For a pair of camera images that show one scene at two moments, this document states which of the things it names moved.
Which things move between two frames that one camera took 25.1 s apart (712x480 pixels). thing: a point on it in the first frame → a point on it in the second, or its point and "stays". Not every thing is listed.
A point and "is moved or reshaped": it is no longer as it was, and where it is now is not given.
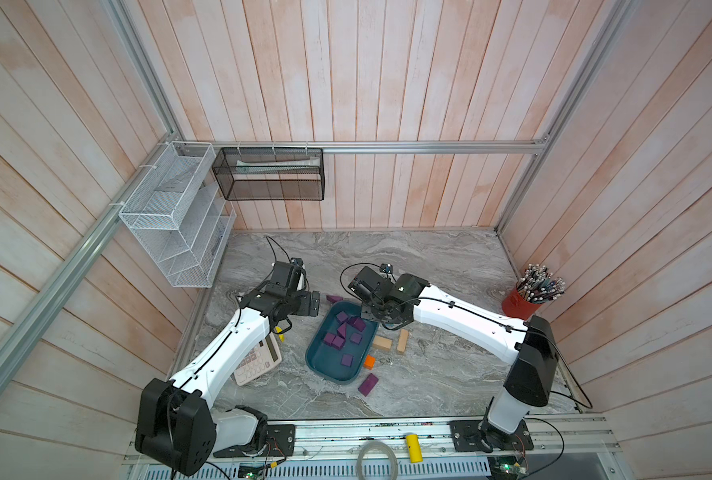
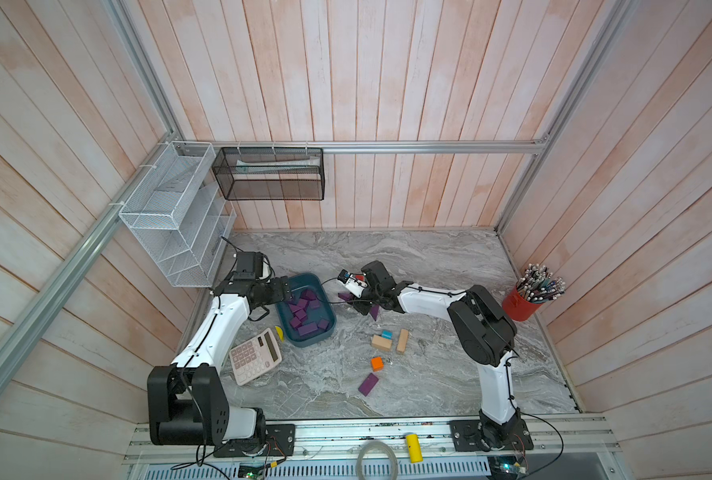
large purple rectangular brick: x=368 y=384 stays
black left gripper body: x=304 y=307 → x=272 y=292
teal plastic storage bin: x=341 y=342 is moved or reshaped
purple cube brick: x=338 y=342 → x=307 y=329
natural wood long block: x=402 y=340 stays
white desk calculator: x=264 y=356 stays
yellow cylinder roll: x=414 y=448 stays
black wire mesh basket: x=271 y=173 stays
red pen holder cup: x=535 y=287 stays
